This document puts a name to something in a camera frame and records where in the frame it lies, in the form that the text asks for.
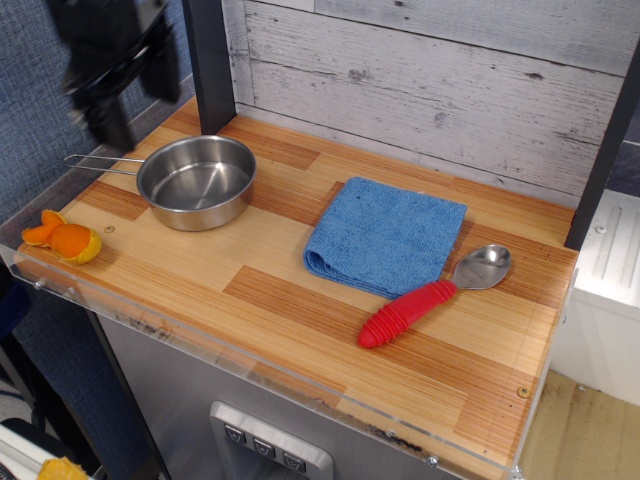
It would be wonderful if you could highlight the dark vertical post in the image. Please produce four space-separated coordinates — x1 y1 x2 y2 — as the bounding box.
182 0 237 135
564 45 639 251

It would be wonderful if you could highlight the dark right vertical post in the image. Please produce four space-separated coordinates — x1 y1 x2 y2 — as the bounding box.
564 45 639 251

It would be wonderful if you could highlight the silver button control panel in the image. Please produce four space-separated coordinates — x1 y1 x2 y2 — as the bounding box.
209 401 334 479

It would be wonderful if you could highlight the stainless steel saucepan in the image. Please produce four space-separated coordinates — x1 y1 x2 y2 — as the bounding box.
63 135 258 232

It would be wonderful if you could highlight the dark left vertical post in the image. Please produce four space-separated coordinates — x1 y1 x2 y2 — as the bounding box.
182 0 237 135

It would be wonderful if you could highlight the stainless steel cabinet front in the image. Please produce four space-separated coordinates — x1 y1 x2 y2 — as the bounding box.
99 317 453 479

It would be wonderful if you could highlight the folded blue cloth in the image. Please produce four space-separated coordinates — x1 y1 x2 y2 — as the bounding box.
303 177 467 300

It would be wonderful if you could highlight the clear acrylic edge guard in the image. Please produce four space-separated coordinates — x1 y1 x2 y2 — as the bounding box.
1 116 577 479

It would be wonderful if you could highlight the white ridged side counter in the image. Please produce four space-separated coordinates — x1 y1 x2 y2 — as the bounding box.
550 190 639 405

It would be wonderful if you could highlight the red handled metal spoon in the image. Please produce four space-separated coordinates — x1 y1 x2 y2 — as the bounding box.
357 244 512 348

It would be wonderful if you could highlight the yellow object bottom left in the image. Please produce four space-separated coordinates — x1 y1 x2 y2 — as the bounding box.
36 457 89 480

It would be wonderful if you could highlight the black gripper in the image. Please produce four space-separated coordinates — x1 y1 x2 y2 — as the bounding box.
47 1 180 151

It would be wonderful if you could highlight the orange plush fish toy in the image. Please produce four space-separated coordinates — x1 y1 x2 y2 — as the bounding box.
21 210 103 265

